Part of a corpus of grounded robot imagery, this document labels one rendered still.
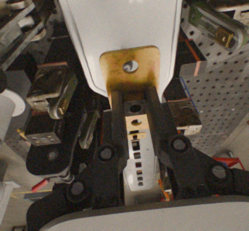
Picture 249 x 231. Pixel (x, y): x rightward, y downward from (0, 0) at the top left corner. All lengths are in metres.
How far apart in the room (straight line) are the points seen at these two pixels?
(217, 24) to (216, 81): 0.67
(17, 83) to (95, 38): 0.47
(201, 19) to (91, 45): 0.22
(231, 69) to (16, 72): 0.93
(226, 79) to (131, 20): 0.75
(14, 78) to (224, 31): 0.68
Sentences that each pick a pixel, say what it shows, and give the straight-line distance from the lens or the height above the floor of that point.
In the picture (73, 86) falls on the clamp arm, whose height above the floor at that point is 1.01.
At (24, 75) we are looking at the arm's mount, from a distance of 0.75.
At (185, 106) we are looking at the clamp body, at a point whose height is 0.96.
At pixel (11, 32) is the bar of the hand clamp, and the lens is 0.29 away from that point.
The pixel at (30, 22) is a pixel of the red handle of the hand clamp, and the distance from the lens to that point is 0.32.
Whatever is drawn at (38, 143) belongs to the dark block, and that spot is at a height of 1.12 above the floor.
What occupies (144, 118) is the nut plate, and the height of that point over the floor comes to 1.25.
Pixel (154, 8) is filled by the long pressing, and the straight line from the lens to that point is 0.37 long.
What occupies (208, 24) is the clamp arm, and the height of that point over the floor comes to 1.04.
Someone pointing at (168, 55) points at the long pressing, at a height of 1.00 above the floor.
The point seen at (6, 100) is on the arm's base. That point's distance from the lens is 0.83.
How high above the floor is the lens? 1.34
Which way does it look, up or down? 42 degrees down
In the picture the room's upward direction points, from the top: 175 degrees clockwise
